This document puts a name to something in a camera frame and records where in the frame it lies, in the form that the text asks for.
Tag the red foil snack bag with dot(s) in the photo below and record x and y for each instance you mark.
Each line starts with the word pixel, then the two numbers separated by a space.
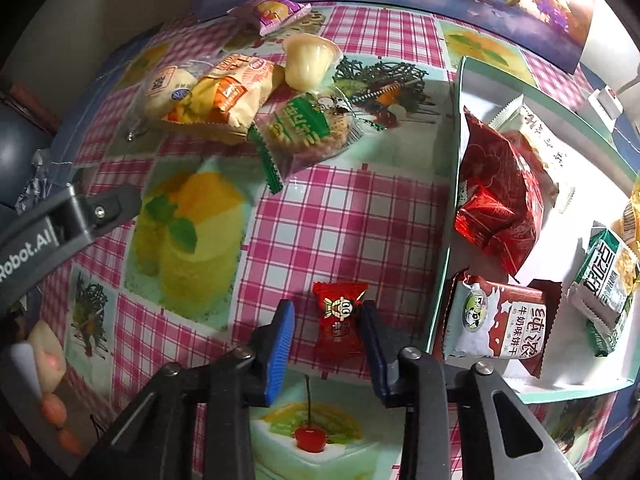
pixel 500 205

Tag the red white milk biscuit packet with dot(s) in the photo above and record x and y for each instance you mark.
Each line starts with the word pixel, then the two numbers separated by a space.
pixel 486 319

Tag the yellow clear snack bag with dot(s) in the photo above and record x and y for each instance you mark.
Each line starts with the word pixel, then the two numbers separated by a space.
pixel 627 227

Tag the white beige snack packet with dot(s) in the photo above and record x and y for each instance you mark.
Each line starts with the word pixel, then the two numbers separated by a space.
pixel 544 152

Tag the pink checkered fruit tablecloth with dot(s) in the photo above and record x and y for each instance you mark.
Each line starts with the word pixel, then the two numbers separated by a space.
pixel 132 302

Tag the green white cracker packet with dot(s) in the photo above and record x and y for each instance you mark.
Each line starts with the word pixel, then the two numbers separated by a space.
pixel 603 288

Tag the pudding jelly cup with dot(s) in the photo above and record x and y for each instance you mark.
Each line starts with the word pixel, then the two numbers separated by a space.
pixel 308 58

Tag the purple snack packet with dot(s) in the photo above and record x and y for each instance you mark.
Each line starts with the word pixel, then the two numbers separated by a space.
pixel 267 16

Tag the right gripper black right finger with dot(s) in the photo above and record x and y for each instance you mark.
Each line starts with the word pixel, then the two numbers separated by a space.
pixel 381 349

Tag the small red candy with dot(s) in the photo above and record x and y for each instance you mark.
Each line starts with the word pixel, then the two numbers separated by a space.
pixel 338 334

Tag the round bread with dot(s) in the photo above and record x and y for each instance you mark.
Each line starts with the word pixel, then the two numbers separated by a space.
pixel 159 95

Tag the yellow egg roll packet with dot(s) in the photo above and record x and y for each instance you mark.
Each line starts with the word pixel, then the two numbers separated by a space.
pixel 223 104

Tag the white power adapter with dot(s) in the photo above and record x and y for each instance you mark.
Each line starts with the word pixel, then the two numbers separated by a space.
pixel 606 104

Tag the green biscuit packet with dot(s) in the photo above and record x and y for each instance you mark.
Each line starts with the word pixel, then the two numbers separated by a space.
pixel 309 128

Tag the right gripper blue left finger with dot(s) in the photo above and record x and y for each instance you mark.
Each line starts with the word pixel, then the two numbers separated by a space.
pixel 272 345

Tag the crumpled silver blue wrapper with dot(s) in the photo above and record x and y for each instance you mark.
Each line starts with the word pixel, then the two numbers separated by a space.
pixel 37 187

